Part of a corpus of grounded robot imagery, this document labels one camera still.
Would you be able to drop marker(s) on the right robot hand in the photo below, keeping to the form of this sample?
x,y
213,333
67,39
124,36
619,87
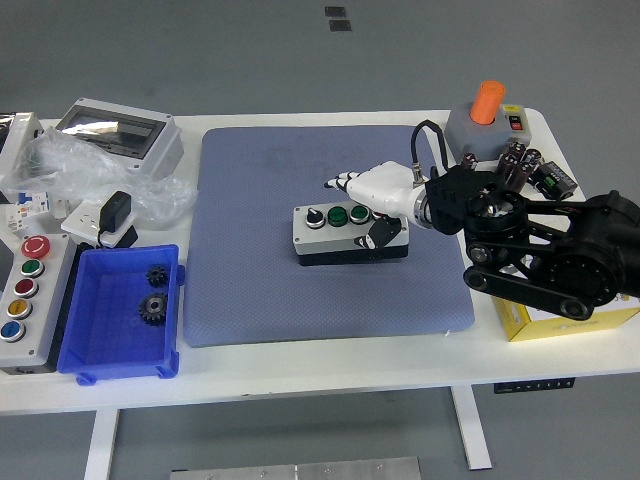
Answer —
x,y
385,187

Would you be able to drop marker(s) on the grey four-button control box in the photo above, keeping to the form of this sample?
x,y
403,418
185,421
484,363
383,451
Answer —
x,y
325,241

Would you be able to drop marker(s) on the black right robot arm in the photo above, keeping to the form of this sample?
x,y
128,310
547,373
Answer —
x,y
590,260

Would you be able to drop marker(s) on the grey five-button control box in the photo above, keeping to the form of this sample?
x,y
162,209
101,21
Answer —
x,y
42,310

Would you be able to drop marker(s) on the dark cylindrical capacitor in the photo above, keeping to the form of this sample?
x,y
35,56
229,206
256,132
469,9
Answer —
x,y
531,160
507,162
516,150
469,160
519,176

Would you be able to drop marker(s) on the orange cylinder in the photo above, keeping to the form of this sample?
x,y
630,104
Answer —
x,y
487,102

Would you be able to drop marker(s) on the grey-blue mat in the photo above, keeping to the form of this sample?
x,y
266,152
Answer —
x,y
250,200

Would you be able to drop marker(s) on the black module with green terminal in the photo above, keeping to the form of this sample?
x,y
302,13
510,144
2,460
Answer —
x,y
552,181

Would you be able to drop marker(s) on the dark floor plate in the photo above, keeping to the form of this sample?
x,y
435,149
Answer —
x,y
340,25
335,11

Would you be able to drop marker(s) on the yellow and white cardboard box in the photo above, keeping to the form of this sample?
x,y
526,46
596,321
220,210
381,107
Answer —
x,y
530,325

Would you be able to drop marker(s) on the small black gear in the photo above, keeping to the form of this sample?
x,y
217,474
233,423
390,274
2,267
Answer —
x,y
156,276

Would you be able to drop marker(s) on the black table control panel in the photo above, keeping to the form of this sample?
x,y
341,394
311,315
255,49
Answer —
x,y
534,386

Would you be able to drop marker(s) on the white table leg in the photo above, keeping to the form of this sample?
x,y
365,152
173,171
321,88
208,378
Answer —
x,y
100,445
472,430

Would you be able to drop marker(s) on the large black gear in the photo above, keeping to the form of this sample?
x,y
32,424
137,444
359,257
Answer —
x,y
152,309

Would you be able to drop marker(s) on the black power adapter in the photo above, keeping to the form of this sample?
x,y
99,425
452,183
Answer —
x,y
115,212

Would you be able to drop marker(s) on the grey metal plate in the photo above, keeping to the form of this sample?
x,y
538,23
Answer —
x,y
295,471

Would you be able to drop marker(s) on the blue plastic bin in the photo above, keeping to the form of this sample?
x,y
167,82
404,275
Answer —
x,y
120,340

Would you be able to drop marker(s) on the white power socket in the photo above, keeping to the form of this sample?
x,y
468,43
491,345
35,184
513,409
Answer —
x,y
80,222

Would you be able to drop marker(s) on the clear plastic bag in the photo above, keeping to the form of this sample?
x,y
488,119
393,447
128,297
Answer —
x,y
75,165

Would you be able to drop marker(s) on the white circuit breaker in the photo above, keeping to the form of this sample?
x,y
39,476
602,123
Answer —
x,y
27,207

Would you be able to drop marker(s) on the grey switch box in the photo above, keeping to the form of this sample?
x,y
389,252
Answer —
x,y
470,137

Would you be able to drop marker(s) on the grey enclosure with clear lid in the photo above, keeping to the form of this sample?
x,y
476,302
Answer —
x,y
160,150

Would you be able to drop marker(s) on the white enclosure box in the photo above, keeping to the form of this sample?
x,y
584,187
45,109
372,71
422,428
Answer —
x,y
20,131

